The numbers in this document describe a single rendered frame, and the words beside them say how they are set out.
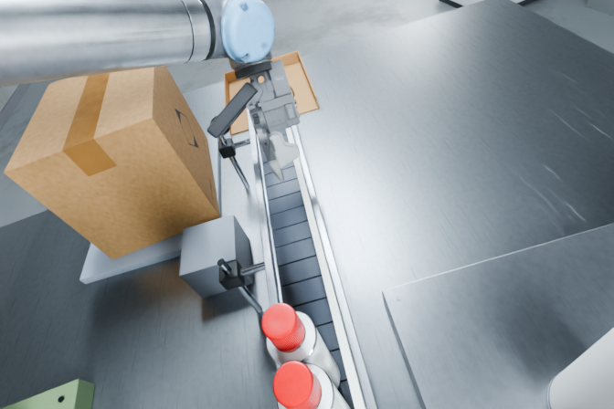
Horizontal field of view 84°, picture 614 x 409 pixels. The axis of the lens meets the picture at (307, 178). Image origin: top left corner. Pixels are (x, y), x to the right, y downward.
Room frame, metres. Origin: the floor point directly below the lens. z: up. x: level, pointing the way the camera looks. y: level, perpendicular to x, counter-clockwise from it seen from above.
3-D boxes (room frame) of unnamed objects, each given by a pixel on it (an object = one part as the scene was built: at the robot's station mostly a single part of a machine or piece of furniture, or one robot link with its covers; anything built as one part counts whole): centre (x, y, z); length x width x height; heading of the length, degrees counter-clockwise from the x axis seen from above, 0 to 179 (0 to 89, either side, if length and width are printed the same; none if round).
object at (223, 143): (0.58, 0.12, 0.91); 0.07 x 0.03 x 0.17; 88
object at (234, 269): (0.28, 0.13, 0.91); 0.07 x 0.03 x 0.17; 88
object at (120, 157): (0.63, 0.33, 0.99); 0.30 x 0.24 x 0.27; 5
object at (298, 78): (0.95, 0.03, 0.85); 0.30 x 0.26 x 0.04; 178
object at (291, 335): (0.13, 0.06, 0.98); 0.05 x 0.05 x 0.20
